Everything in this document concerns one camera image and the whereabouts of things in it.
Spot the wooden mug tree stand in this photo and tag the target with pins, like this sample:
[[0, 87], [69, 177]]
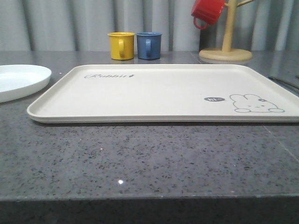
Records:
[[226, 52]]

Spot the red mug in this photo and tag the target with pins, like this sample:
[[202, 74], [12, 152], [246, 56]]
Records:
[[208, 11]]

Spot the yellow mug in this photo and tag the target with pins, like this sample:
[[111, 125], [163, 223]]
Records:
[[122, 45]]

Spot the blue mug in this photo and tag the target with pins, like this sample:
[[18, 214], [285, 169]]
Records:
[[149, 45]]

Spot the cream rabbit serving tray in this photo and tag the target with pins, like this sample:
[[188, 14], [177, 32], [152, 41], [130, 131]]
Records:
[[164, 93]]

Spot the white round plate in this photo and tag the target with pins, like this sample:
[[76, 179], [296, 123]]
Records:
[[21, 80]]

